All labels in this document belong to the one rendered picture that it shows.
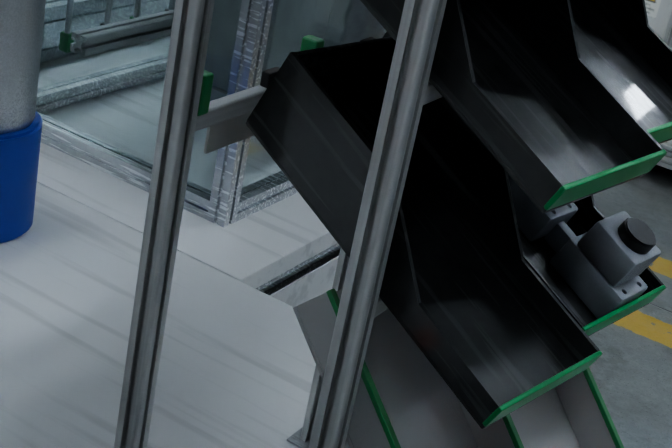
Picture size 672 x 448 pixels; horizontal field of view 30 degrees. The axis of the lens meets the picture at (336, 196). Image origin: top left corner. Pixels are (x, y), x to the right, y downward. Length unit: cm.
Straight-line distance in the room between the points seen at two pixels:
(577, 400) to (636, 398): 224
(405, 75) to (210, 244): 96
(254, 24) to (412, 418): 80
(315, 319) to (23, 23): 74
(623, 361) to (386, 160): 275
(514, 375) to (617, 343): 272
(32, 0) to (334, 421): 81
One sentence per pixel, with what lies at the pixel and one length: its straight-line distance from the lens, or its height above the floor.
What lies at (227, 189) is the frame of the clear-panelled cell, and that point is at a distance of 175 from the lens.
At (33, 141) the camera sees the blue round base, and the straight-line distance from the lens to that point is 162.
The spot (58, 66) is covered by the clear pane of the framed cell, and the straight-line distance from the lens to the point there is 192.
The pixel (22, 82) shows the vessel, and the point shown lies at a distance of 158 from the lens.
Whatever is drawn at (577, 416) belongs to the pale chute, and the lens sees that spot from 115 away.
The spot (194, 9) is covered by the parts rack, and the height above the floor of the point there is 139.
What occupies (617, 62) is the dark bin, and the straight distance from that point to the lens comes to 100.
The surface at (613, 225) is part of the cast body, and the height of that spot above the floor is 127.
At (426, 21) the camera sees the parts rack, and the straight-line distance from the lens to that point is 77.
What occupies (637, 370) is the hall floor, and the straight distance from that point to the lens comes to 351.
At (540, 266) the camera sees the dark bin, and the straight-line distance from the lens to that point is 101.
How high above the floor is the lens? 164
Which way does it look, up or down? 24 degrees down
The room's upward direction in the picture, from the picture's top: 12 degrees clockwise
